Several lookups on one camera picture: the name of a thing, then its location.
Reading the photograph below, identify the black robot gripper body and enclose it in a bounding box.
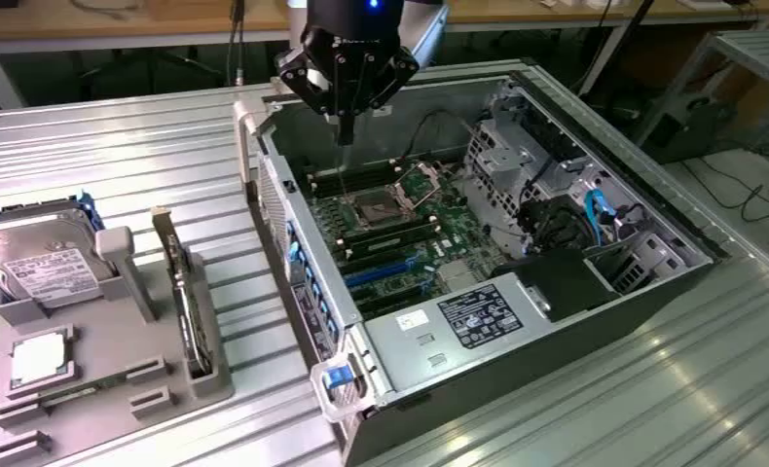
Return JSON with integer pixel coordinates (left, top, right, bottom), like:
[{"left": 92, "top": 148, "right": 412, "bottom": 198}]
[{"left": 299, "top": 0, "right": 406, "bottom": 65}]

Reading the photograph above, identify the graphics card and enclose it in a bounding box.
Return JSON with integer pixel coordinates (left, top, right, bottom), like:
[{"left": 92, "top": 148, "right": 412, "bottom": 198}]
[{"left": 148, "top": 206, "right": 220, "bottom": 381}]

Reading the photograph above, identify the black RAM slot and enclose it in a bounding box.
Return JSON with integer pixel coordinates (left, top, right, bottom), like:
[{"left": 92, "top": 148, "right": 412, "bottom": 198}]
[
  {"left": 311, "top": 172, "right": 404, "bottom": 197},
  {"left": 307, "top": 162, "right": 399, "bottom": 185},
  {"left": 339, "top": 219, "right": 432, "bottom": 242}
]

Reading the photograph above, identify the thin metal locking lever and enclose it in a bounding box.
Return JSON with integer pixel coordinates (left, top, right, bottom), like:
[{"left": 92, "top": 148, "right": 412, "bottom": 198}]
[{"left": 337, "top": 144, "right": 351, "bottom": 201}]

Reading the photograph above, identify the metal socket cover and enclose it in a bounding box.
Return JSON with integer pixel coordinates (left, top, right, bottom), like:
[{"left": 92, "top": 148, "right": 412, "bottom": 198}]
[{"left": 389, "top": 162, "right": 452, "bottom": 205}]

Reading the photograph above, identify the grey metal drive cage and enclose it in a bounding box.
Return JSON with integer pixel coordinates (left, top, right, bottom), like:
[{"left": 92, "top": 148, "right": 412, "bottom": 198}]
[{"left": 460, "top": 119, "right": 595, "bottom": 254}]

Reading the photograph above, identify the CPU socket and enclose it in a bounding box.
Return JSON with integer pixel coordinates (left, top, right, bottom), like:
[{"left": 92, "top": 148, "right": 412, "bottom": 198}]
[{"left": 351, "top": 187, "right": 419, "bottom": 231}]

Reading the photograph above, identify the wooden desk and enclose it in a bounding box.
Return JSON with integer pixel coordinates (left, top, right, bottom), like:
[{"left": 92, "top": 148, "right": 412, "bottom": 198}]
[{"left": 0, "top": 0, "right": 769, "bottom": 43}]

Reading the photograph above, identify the green motherboard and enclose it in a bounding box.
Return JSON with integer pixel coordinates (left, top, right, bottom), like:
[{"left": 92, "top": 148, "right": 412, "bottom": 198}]
[{"left": 303, "top": 158, "right": 528, "bottom": 317}]

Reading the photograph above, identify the installed green RAM stick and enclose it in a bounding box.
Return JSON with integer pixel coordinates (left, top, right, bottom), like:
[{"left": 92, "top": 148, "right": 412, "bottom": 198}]
[{"left": 344, "top": 229, "right": 439, "bottom": 255}]

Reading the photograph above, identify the blue expansion slot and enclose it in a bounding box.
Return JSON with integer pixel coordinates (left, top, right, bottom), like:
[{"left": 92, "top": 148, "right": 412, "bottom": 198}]
[{"left": 343, "top": 256, "right": 426, "bottom": 289}]

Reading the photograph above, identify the silver chipset heatsink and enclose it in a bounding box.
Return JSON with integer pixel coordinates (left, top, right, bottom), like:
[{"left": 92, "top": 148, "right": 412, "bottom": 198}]
[{"left": 435, "top": 262, "right": 482, "bottom": 289}]

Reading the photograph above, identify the long black expansion slot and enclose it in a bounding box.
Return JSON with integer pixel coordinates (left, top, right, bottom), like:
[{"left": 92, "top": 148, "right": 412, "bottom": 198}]
[
  {"left": 351, "top": 280, "right": 422, "bottom": 303},
  {"left": 356, "top": 290, "right": 428, "bottom": 315}
]

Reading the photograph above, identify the black device on floor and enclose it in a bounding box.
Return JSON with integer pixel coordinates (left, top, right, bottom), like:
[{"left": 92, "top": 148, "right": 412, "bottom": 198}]
[{"left": 647, "top": 94, "right": 737, "bottom": 164}]

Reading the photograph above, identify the black plastic air shroud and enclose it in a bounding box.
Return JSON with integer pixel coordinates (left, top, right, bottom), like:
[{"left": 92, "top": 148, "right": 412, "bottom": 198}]
[{"left": 491, "top": 247, "right": 620, "bottom": 324}]

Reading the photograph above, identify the grey metal disk bay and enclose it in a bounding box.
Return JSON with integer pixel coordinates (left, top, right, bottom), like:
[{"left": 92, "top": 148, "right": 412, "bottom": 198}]
[{"left": 584, "top": 232, "right": 693, "bottom": 294}]

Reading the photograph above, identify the hard disk with blue carrier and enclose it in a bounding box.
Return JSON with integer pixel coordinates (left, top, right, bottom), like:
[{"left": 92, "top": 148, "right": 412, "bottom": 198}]
[{"left": 0, "top": 192, "right": 120, "bottom": 310}]

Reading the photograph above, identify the grey metal slat shelf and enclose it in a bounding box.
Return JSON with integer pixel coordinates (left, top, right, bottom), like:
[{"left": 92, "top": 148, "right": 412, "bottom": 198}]
[{"left": 698, "top": 28, "right": 769, "bottom": 101}]

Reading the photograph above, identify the silver power supply unit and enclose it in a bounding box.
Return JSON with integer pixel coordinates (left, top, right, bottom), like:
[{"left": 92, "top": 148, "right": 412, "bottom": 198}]
[{"left": 360, "top": 279, "right": 555, "bottom": 393}]

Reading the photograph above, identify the clear case latch blue tab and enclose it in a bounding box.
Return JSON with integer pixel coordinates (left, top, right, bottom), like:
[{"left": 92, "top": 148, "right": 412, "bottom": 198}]
[{"left": 309, "top": 359, "right": 367, "bottom": 422}]

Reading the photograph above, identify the open grey PC case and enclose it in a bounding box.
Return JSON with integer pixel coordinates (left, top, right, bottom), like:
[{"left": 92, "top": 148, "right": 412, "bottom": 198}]
[{"left": 232, "top": 56, "right": 734, "bottom": 467}]

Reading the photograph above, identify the grey parts rack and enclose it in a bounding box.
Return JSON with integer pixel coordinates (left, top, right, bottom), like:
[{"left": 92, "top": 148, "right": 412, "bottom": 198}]
[{"left": 0, "top": 227, "right": 235, "bottom": 467}]

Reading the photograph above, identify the CPU with silver lid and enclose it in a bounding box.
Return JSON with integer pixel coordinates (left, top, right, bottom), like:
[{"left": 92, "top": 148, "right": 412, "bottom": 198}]
[{"left": 10, "top": 335, "right": 69, "bottom": 386}]

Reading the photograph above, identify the loose green RAM stick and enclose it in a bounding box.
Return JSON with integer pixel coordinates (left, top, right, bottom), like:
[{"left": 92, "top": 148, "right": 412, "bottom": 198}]
[{"left": 36, "top": 372, "right": 129, "bottom": 408}]

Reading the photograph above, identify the black hanging cable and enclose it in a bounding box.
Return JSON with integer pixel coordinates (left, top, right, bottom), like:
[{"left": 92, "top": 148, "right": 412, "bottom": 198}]
[{"left": 227, "top": 0, "right": 248, "bottom": 88}]

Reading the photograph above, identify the black curved wire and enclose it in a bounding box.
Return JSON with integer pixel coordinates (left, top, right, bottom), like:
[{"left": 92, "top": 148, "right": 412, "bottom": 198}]
[{"left": 406, "top": 110, "right": 478, "bottom": 162}]

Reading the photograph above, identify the blue flat data wire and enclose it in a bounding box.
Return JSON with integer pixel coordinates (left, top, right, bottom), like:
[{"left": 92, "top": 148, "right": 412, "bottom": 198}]
[{"left": 580, "top": 187, "right": 614, "bottom": 247}]

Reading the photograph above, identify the black cable on white table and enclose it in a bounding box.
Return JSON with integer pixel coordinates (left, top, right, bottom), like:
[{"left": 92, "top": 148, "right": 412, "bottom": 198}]
[{"left": 738, "top": 179, "right": 769, "bottom": 244}]

